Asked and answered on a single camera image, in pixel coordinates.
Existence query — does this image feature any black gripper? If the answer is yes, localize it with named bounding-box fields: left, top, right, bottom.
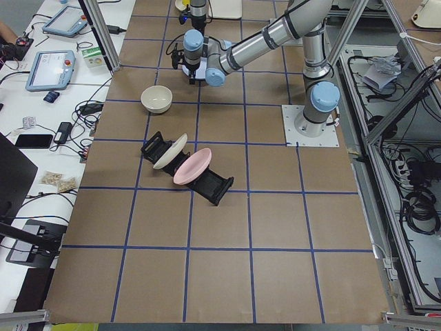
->
left=181, top=58, right=209, bottom=82

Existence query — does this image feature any aluminium frame post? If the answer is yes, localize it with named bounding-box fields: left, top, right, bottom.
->
left=79, top=0, right=121, bottom=73

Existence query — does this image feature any white ceramic bowl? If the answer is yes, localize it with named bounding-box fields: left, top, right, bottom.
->
left=141, top=86, right=173, bottom=114

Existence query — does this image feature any green white cardboard box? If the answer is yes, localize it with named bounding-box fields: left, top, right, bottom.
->
left=81, top=47, right=105, bottom=68

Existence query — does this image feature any cream white plate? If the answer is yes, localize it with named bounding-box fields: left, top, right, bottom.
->
left=153, top=133, right=187, bottom=170

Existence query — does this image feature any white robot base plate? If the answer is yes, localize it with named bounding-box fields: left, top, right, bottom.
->
left=281, top=105, right=340, bottom=148

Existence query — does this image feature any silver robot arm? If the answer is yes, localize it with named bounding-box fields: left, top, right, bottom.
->
left=171, top=1, right=332, bottom=88
left=178, top=0, right=209, bottom=34

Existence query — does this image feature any blue teach pendant near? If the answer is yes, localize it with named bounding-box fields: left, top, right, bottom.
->
left=25, top=50, right=76, bottom=92

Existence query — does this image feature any blue teach pendant far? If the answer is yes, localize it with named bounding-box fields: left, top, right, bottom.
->
left=42, top=6, right=88, bottom=37

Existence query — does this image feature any black power adapter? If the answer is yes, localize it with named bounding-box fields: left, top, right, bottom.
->
left=54, top=121, right=73, bottom=145

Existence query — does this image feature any black monitor stand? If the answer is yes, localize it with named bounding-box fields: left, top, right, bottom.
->
left=0, top=132, right=68, bottom=270

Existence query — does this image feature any black smartphone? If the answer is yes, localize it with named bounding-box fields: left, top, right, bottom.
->
left=15, top=134, right=53, bottom=149

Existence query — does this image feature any blue teach pendant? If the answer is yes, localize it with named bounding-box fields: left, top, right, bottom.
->
left=42, top=6, right=88, bottom=37
left=25, top=50, right=76, bottom=92

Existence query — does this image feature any black plate rack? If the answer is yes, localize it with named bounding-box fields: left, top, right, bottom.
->
left=141, top=131, right=234, bottom=206

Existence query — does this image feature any pink plate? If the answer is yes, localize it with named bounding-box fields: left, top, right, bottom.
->
left=173, top=148, right=212, bottom=185

